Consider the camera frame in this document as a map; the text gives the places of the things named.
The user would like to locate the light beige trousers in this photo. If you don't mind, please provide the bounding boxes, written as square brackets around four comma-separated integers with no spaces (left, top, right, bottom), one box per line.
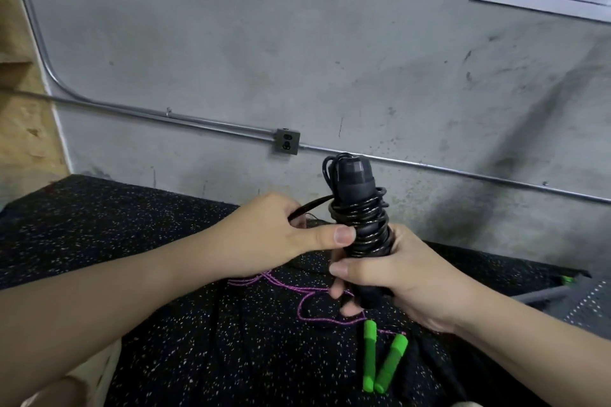
[19,339,123,407]

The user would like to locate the person's left hand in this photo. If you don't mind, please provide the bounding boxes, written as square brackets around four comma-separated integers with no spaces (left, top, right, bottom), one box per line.
[206,192,357,282]

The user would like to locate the metal conduit pipe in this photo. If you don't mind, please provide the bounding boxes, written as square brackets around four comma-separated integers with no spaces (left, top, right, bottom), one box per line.
[5,0,611,205]

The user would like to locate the black jump rope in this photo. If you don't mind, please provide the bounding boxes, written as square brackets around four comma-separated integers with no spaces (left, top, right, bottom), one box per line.
[288,153,397,310]

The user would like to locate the grey bar with green end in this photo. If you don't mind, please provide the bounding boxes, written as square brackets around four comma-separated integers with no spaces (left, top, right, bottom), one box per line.
[513,275,591,305]

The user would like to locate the person's left forearm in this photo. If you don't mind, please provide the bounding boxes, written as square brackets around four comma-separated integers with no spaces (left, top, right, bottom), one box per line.
[0,228,227,407]

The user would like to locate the purple jump rope green handles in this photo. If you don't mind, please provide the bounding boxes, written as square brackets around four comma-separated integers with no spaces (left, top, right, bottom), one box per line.
[227,270,409,396]

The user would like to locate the person's right hand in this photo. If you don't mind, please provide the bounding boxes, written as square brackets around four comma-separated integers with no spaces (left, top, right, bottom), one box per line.
[328,223,479,334]

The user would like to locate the wooden chipboard panel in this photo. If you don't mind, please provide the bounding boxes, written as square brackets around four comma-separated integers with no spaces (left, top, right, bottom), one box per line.
[0,0,73,213]

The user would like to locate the person's right forearm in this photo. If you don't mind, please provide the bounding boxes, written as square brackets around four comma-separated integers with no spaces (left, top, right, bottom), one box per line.
[451,286,611,407]

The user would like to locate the grey electrical outlet box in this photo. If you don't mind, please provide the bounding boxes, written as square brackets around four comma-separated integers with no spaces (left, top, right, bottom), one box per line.
[272,128,302,156]

